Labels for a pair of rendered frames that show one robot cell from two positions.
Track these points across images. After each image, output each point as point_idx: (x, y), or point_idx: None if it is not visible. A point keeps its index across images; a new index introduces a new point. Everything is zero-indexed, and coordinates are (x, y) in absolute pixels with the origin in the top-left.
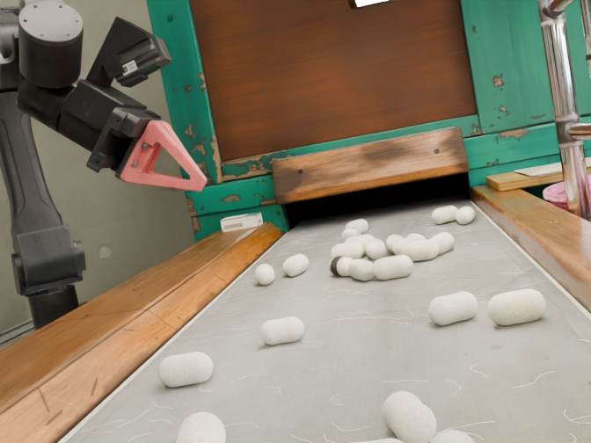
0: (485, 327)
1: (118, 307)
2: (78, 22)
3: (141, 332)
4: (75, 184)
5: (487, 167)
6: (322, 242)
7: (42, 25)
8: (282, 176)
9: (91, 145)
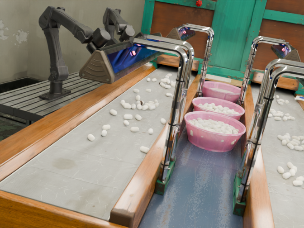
0: (170, 98)
1: (126, 78)
2: (134, 32)
3: (130, 83)
4: (102, 23)
5: None
6: (161, 75)
7: (128, 32)
8: (159, 57)
9: None
